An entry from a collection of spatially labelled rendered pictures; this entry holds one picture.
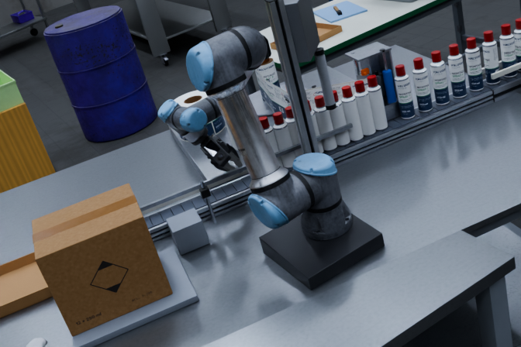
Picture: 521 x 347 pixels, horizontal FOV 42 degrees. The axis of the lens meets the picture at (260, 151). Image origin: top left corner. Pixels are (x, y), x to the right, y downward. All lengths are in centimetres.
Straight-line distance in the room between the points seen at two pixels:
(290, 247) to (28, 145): 341
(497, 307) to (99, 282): 108
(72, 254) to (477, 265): 106
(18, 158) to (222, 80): 353
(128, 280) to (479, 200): 105
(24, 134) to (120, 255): 328
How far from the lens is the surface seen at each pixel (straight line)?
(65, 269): 192
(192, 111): 210
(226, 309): 192
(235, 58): 177
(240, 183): 239
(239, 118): 179
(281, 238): 202
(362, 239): 196
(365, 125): 247
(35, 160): 519
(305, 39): 211
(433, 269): 188
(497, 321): 200
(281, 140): 234
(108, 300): 199
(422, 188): 222
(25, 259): 250
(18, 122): 510
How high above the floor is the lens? 199
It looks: 26 degrees down
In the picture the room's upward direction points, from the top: 16 degrees counter-clockwise
